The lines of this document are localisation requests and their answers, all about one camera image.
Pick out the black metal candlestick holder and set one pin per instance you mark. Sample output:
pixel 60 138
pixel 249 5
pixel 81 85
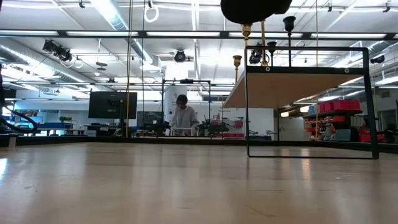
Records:
pixel 248 11
pixel 271 45
pixel 289 21

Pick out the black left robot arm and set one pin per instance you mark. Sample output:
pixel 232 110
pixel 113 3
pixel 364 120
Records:
pixel 1 93

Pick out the person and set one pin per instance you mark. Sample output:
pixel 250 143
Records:
pixel 185 118

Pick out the red storage bins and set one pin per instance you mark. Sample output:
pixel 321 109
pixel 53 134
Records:
pixel 238 124

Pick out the large black display screen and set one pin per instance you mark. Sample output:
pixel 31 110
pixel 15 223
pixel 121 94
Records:
pixel 105 104

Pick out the small green background plant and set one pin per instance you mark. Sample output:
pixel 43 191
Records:
pixel 65 119

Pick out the rack with red bins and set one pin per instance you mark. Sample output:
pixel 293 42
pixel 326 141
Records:
pixel 339 105

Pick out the black spotlight cluster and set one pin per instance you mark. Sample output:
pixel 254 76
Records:
pixel 63 54

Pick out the round black ceiling camera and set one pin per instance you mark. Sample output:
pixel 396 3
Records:
pixel 180 56

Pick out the black mounted camera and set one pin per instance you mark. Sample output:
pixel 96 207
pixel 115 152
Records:
pixel 255 57
pixel 377 59

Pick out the wooden shelf with black frame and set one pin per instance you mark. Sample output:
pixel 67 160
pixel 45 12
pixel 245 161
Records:
pixel 295 90

